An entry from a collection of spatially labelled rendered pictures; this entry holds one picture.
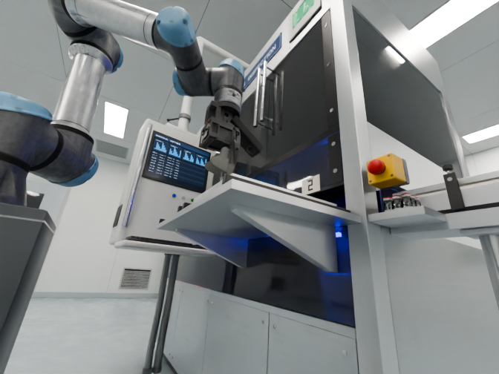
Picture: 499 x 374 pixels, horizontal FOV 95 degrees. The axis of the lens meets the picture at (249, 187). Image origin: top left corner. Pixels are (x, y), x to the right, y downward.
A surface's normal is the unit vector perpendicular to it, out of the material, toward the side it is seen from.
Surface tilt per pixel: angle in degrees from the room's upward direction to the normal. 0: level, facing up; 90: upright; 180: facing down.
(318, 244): 90
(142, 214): 90
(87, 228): 90
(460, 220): 90
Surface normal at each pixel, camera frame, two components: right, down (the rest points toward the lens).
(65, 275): 0.53, -0.25
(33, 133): 1.00, 0.04
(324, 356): -0.85, -0.24
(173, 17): -0.06, -0.35
